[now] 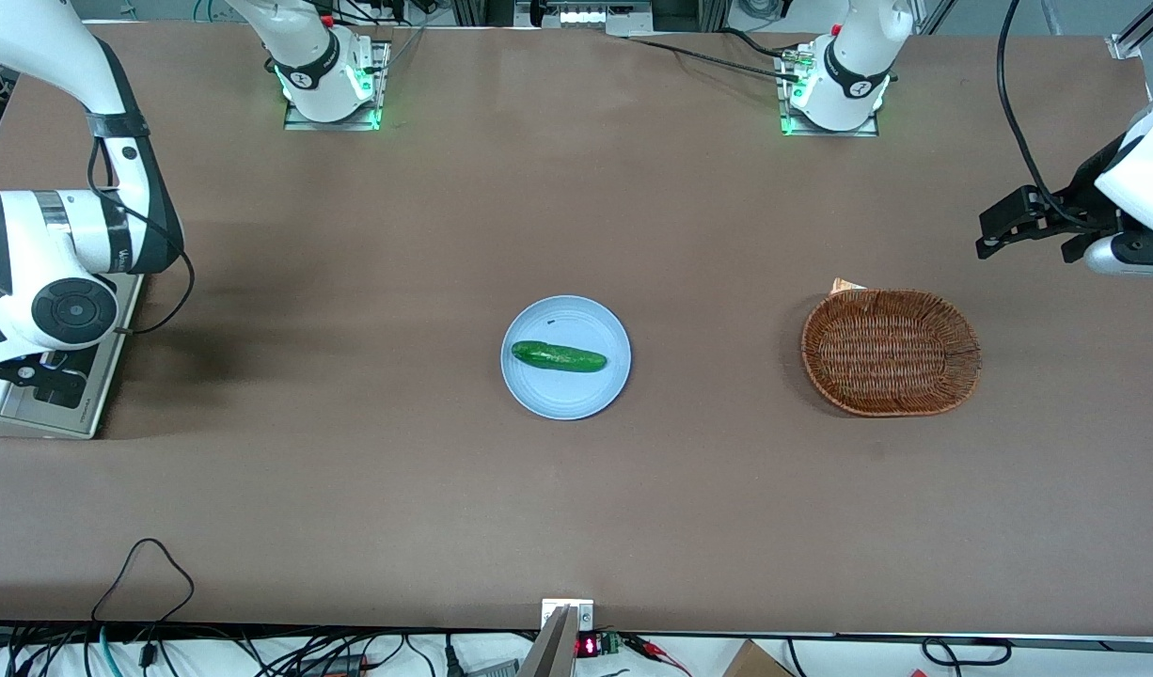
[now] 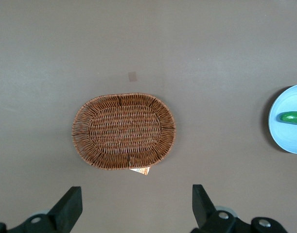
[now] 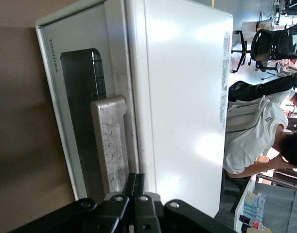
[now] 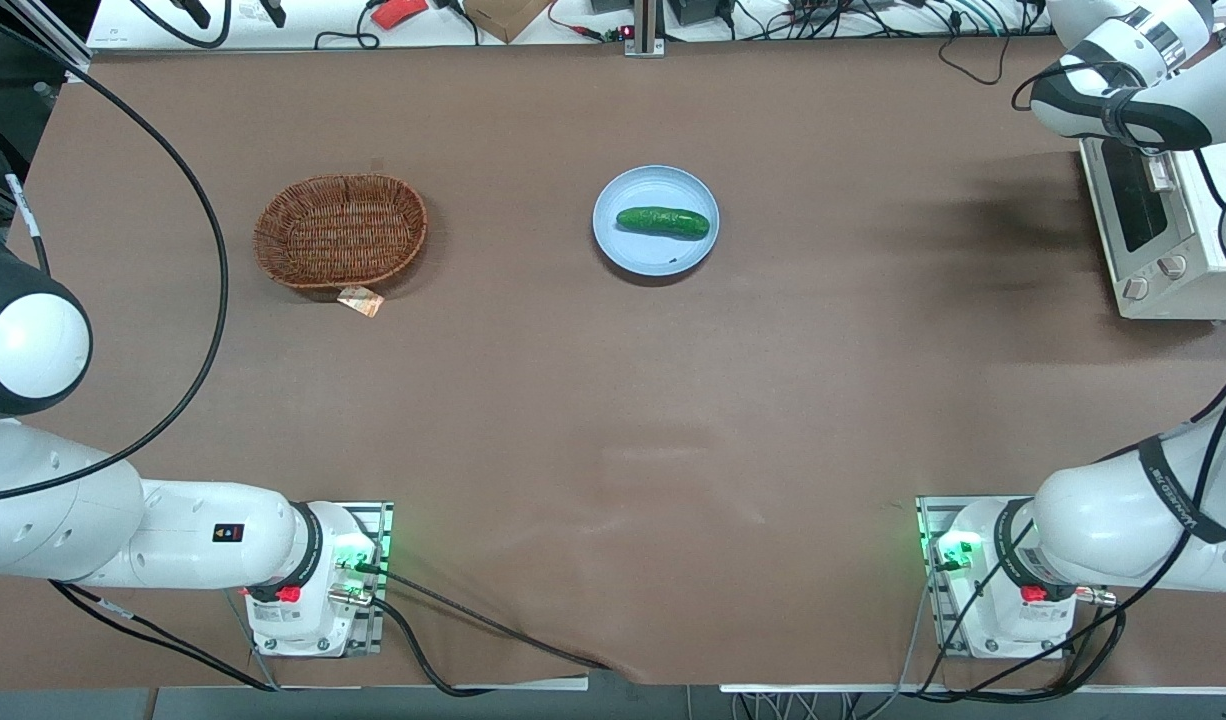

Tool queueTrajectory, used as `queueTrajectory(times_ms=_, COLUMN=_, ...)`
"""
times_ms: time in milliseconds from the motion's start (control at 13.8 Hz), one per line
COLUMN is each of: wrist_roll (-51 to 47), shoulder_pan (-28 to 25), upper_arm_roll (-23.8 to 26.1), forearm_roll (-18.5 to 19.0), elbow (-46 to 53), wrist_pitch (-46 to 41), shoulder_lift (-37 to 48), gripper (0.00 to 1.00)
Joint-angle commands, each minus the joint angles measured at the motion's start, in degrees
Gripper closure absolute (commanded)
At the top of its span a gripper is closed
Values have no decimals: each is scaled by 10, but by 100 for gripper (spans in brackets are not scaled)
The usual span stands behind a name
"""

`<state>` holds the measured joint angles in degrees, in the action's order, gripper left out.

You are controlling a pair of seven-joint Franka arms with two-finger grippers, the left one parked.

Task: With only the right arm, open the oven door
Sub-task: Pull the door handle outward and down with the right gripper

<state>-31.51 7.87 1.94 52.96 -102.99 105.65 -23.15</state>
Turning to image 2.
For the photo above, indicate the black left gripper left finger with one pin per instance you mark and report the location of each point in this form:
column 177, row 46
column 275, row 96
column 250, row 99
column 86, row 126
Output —
column 63, row 213

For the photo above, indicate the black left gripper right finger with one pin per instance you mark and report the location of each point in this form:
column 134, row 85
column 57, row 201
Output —
column 207, row 218

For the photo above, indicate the orange paper basket tag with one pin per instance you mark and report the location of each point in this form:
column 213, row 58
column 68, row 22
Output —
column 142, row 171

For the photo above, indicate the brown oval wicker basket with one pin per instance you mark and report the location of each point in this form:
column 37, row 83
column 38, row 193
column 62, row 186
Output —
column 124, row 131

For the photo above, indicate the light blue round plate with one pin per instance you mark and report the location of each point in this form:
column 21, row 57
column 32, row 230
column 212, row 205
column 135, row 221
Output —
column 284, row 140

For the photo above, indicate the green cucumber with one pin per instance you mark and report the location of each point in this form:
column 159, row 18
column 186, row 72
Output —
column 292, row 118

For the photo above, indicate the brown tape patch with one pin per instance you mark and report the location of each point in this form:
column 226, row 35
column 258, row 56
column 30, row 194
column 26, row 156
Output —
column 132, row 76

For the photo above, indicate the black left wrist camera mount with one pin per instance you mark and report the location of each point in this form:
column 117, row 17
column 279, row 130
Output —
column 269, row 228

